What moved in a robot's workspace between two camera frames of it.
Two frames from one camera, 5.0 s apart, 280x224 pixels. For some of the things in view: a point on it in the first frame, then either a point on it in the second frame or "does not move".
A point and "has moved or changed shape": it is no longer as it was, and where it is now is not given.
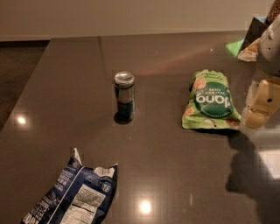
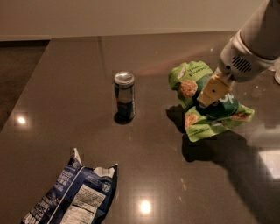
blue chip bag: [80, 195] does not move
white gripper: [269, 49] -> [236, 61]
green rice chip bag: [210, 102] has moved or changed shape
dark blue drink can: [124, 87] does not move
